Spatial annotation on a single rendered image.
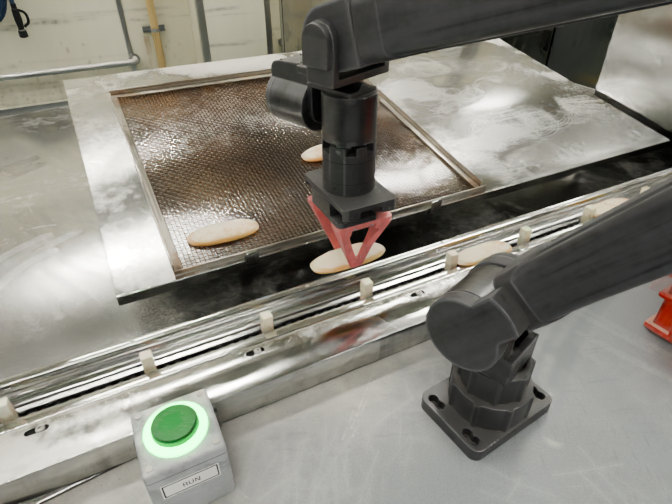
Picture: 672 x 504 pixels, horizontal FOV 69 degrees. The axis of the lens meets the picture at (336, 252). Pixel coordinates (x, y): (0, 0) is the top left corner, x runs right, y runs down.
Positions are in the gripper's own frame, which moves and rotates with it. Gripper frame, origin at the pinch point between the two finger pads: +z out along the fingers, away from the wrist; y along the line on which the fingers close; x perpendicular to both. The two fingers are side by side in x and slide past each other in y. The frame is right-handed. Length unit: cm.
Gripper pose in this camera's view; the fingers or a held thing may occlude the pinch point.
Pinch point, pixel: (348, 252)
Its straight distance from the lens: 59.5
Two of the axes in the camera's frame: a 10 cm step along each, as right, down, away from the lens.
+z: 0.1, 8.2, 5.7
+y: 4.5, 5.1, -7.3
